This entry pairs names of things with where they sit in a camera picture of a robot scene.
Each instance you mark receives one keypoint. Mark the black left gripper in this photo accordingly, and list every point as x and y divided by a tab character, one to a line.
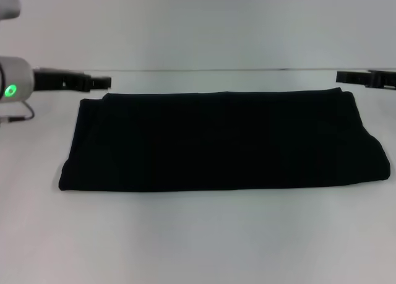
58	80

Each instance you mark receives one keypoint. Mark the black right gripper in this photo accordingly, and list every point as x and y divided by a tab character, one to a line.
383	79

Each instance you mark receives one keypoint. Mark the black shirt with FREE print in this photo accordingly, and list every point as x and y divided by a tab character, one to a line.
216	141

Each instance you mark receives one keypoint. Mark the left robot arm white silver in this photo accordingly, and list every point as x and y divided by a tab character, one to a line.
14	80

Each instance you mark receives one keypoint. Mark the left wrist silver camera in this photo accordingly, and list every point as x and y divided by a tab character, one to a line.
7	2

